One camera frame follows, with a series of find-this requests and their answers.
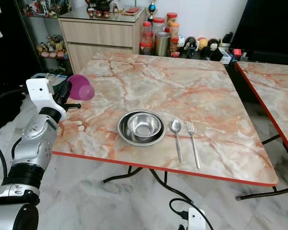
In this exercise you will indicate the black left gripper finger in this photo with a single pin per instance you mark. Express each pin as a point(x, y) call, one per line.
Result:
point(74, 105)

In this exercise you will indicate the purple plastic cup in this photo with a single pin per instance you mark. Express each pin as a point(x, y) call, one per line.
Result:
point(82, 88)

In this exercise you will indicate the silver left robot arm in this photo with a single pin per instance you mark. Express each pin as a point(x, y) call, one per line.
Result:
point(36, 139)

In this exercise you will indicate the green plastic basket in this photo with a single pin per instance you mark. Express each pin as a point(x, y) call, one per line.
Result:
point(48, 76)

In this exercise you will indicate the glass display shelf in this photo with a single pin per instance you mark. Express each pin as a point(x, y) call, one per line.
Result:
point(50, 48)

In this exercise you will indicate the black bag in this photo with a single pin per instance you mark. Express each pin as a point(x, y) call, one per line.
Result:
point(5, 115)

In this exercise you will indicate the light wooden cabinet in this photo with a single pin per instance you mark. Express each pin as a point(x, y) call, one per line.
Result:
point(96, 33)

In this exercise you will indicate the steel plate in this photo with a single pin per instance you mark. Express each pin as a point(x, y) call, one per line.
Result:
point(132, 140)

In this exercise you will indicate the steel bowl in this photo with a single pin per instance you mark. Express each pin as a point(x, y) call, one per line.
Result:
point(144, 124)

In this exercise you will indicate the marble top folding table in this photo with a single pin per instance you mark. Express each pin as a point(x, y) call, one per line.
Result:
point(269, 81)
point(163, 81)

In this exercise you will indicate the dark ceramic teapot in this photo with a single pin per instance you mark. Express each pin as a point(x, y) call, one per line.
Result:
point(103, 5)

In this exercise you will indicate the tall red lid jar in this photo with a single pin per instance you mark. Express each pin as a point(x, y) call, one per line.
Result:
point(146, 39)

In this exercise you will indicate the steel spoon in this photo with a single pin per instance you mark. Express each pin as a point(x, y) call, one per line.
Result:
point(175, 126)

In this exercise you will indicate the flat red box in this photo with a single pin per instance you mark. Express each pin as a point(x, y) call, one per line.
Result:
point(133, 10)

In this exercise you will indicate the steel canister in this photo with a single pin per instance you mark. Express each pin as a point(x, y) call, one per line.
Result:
point(163, 44)

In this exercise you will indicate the short red lid jar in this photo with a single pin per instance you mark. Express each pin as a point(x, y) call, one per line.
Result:
point(158, 25)

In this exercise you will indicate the small trophy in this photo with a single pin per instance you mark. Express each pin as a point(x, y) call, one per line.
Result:
point(151, 8)

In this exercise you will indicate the steel fork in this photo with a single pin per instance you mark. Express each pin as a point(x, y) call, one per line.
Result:
point(194, 146)

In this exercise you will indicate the black white plush toy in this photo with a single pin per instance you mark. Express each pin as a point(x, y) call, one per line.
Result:
point(189, 46)

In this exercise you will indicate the orange lid jar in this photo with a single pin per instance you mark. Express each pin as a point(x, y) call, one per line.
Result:
point(172, 20)

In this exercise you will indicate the yellow plush toy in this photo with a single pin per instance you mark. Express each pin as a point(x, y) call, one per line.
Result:
point(202, 43)

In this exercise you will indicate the red cap bottle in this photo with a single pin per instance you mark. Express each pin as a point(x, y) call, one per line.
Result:
point(237, 52)

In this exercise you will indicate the large black panel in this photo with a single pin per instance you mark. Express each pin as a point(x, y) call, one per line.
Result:
point(266, 21)

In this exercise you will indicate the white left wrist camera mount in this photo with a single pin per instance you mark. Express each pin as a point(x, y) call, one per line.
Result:
point(38, 91)

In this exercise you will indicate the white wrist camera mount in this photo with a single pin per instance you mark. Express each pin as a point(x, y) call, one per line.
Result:
point(197, 219)
point(38, 91)

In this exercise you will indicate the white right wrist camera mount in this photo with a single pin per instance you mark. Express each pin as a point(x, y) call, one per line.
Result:
point(197, 219)

